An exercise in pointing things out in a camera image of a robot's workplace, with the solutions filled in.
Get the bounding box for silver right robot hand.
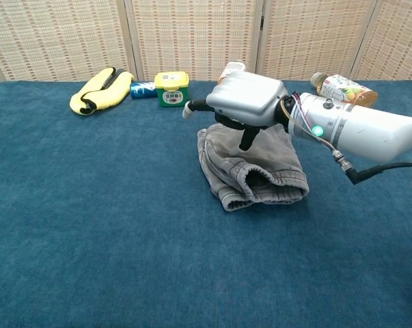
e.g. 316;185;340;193
182;70;293;151

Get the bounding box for yellow and black cloth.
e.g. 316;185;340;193
69;67;135;116

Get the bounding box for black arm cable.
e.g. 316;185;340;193
331;150;412;186

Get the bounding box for green box with yellow lid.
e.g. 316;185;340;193
154;71;190;108

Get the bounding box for blue can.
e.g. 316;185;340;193
129;81;158;100

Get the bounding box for amber drink bottle white label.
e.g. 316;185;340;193
217;60;247;85

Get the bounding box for woven folding screen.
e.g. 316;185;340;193
0;0;412;87

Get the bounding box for tea bottle with fruit label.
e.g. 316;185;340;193
310;72;379;107

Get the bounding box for grey shorts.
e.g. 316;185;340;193
196;123;310;213

